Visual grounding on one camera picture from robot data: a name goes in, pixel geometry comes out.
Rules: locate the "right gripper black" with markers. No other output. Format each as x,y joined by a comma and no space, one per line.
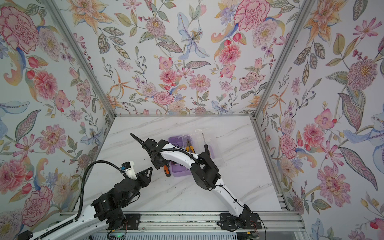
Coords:
157,166

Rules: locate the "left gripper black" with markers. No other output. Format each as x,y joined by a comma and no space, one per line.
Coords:
143,179

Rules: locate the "orange black short screwdriver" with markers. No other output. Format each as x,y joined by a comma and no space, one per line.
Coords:
167,171

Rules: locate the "purple plastic tool box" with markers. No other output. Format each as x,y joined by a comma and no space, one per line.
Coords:
182,168

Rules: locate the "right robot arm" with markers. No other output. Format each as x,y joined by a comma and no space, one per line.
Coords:
204,171

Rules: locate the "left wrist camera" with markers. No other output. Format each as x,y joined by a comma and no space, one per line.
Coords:
128,169

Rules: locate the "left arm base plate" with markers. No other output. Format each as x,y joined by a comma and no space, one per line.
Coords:
127,222

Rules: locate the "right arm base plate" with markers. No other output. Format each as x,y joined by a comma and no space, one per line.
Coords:
247,220

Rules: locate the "aluminium mounting rail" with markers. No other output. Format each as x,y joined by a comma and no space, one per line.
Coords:
208,222

